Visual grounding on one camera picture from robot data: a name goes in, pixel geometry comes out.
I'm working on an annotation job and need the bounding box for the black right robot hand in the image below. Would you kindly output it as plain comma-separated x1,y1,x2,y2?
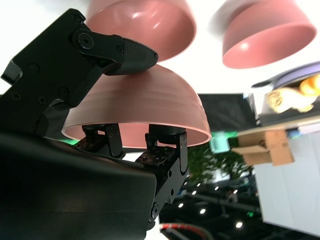
0,8,190,240

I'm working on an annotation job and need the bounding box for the pink plastic bowl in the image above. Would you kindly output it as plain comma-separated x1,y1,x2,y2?
61,63,213,148
209,0,318,69
84,0,198,63

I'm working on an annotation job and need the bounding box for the teal small box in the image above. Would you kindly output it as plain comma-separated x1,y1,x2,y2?
209,136,231,153

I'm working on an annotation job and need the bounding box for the black flat panel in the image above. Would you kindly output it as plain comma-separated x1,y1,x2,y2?
197,92,258,132

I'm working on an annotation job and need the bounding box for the brown cardboard box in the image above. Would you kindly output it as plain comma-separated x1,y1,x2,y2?
232,129,295,167

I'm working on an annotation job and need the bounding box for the white cabinet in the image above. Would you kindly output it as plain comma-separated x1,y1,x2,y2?
253,123,320,237

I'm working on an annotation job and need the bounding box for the purple round pan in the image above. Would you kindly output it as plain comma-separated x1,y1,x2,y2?
251,61,320,90

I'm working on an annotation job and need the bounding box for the red and black cable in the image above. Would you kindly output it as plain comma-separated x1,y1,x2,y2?
159,223,216,240

